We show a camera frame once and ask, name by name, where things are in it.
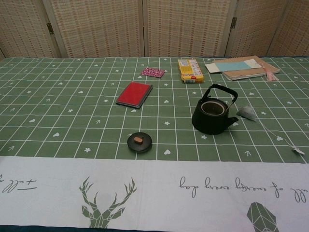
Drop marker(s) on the kraft spiral notebook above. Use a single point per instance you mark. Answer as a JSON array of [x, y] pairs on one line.
[[251, 72]]

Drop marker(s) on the green grid tablecloth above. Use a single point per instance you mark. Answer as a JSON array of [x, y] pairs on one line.
[[72, 96]]

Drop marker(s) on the brass screen hinge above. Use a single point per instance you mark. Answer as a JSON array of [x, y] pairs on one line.
[[234, 22], [50, 28]]

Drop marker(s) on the yellow cardboard box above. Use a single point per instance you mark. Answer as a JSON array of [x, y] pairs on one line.
[[190, 71]]

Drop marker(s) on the red flat case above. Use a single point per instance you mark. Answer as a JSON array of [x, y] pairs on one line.
[[134, 94]]

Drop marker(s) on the black cast iron teapot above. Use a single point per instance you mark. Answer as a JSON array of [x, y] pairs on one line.
[[207, 123]]

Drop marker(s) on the black teapot lid wooden knob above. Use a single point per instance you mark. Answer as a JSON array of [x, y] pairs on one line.
[[140, 143]]

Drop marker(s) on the pink tassel bookmark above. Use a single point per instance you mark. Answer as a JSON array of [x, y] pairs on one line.
[[268, 72]]

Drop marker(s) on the woven folding screen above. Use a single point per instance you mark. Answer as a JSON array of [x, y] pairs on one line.
[[101, 26]]

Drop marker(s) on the pink patterned pouch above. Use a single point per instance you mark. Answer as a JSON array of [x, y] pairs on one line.
[[153, 72]]

